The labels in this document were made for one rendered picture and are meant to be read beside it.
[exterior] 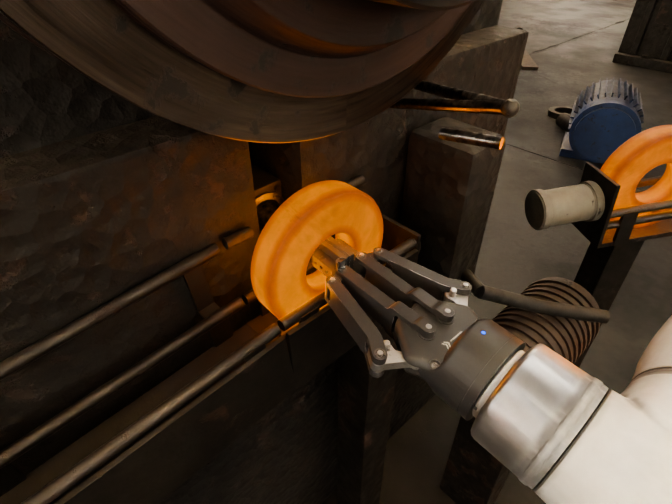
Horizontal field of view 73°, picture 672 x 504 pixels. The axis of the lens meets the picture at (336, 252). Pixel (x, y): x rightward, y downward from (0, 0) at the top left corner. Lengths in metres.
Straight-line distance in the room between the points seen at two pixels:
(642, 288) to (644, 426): 1.50
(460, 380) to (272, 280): 0.18
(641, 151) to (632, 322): 1.00
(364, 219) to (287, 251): 0.10
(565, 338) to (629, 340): 0.87
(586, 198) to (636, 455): 0.46
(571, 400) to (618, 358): 1.20
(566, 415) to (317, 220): 0.24
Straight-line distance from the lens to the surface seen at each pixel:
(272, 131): 0.32
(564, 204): 0.72
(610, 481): 0.33
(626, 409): 0.36
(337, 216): 0.43
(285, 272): 0.41
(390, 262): 0.43
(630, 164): 0.75
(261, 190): 0.51
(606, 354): 1.53
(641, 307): 1.75
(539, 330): 0.72
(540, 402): 0.34
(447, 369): 0.35
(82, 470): 0.41
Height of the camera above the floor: 1.02
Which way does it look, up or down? 38 degrees down
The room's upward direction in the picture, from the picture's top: straight up
